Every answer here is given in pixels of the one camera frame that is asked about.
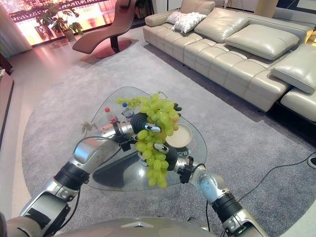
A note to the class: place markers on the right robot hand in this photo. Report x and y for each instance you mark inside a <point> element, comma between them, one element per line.
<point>177,155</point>

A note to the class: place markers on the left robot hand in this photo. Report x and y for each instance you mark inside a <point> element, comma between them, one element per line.
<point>139,122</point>

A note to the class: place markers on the large green grape bunch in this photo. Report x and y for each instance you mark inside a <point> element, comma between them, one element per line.
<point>158,118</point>

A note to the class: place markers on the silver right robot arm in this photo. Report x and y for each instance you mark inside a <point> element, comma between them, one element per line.
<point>217,190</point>

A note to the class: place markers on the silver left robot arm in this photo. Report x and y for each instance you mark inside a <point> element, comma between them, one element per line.
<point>89,154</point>

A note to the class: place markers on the round beige plate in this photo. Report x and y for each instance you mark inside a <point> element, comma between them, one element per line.
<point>181,135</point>

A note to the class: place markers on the blue cap plastic bottle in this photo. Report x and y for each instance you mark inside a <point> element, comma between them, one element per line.
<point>128,112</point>

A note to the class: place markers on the small green grape bunch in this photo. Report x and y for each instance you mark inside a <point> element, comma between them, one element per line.
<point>128,100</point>

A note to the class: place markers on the red cap plastic bottle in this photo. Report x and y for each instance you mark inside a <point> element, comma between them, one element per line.
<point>112,116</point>

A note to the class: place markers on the grey round rug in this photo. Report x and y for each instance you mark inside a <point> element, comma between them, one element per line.
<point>222,138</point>

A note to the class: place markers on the glass coffee table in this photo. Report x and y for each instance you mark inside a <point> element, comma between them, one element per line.
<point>118,170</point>

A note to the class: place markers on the small pale figurine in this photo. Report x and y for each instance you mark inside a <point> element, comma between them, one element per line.
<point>87,126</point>

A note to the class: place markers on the brown lounge chair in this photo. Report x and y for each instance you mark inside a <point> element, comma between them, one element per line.
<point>106,34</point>

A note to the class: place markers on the silver robot torso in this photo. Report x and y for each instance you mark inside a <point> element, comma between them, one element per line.
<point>111,227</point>

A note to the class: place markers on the beige leather sofa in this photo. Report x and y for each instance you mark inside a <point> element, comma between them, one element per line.
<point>222,66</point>

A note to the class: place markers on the white textured pillow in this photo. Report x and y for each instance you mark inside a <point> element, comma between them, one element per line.
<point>176,17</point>
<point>190,22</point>

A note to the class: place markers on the beige leather cushion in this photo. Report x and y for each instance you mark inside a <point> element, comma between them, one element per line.
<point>219,28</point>
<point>296,66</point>
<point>264,40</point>

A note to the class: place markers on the green potted plant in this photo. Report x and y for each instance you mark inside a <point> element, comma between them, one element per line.
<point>59,19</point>

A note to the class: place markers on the round floor socket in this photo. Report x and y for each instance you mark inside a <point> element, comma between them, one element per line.
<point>312,161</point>

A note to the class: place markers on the white sheer curtain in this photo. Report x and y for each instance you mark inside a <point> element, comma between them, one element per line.
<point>12,32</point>

